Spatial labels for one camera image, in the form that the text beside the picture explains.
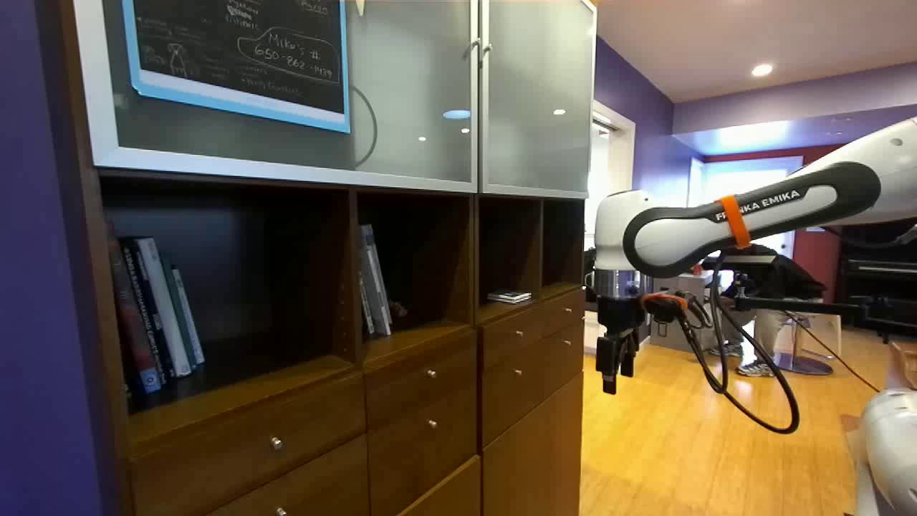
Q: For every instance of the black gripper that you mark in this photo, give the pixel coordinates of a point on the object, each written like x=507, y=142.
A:
x=620, y=329

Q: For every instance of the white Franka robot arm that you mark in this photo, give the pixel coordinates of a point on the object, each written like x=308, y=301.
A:
x=861, y=162

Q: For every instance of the deep wooden drawer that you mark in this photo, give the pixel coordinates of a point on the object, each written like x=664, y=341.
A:
x=534, y=382
x=418, y=458
x=316, y=488

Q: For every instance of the wooden cabinet door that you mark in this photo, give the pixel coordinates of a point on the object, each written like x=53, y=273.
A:
x=534, y=467
x=452, y=497

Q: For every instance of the small flat white object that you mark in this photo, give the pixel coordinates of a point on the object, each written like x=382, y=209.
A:
x=507, y=296

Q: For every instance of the stool with round base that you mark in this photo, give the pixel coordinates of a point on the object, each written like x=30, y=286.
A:
x=790, y=361

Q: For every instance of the black table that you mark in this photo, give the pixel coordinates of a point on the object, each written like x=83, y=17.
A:
x=783, y=276

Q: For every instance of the thin white book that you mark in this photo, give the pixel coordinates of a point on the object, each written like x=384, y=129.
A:
x=384, y=305

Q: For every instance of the thin grey book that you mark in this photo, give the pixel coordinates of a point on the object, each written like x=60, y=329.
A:
x=364, y=286

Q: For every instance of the black piano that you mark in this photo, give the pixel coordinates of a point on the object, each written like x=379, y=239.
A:
x=875, y=276

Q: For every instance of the narrow frosted glass door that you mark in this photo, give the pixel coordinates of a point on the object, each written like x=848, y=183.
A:
x=538, y=94

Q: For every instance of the dark wooden shelf cabinet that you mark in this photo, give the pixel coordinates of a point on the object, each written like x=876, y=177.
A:
x=316, y=276

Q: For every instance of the recessed ceiling light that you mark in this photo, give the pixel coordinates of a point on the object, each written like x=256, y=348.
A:
x=763, y=68

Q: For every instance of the wide frosted glass door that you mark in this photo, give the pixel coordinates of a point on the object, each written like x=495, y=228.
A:
x=411, y=94

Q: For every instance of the dark blue book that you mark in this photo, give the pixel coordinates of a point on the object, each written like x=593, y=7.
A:
x=141, y=286

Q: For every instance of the maroon book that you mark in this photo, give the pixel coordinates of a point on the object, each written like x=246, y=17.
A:
x=129, y=345

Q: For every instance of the blue framed chalkboard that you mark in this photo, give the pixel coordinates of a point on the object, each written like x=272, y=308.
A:
x=239, y=47

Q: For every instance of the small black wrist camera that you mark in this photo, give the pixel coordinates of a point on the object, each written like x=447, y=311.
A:
x=662, y=305

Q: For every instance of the white door frame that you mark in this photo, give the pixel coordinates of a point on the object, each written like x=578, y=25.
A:
x=620, y=153

